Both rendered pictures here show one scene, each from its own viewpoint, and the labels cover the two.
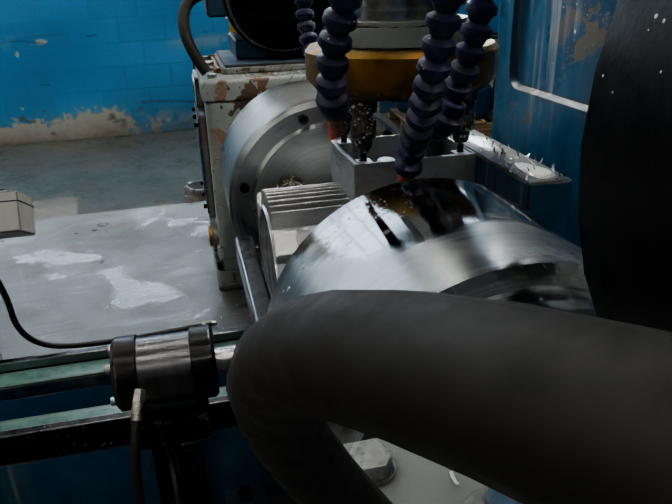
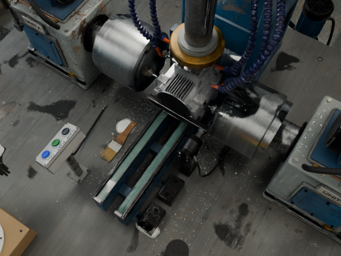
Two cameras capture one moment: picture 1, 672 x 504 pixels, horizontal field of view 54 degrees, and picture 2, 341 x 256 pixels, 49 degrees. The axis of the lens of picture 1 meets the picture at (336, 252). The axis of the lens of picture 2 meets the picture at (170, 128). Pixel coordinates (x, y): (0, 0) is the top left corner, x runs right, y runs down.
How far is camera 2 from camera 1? 1.06 m
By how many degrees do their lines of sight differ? 50
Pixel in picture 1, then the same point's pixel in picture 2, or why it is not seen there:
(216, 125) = (74, 45)
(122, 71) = not seen: outside the picture
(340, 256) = (238, 117)
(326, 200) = (189, 85)
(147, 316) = (78, 117)
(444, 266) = (266, 117)
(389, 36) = (208, 52)
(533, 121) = not seen: hidden behind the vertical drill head
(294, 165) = (145, 64)
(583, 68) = (227, 12)
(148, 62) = not seen: outside the picture
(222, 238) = (83, 75)
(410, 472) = (299, 157)
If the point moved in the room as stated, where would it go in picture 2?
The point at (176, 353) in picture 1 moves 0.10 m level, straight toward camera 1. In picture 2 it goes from (196, 145) to (222, 158)
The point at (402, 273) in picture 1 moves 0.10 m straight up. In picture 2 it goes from (259, 120) to (266, 104)
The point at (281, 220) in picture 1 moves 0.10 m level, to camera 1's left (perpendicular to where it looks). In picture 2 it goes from (184, 98) to (163, 116)
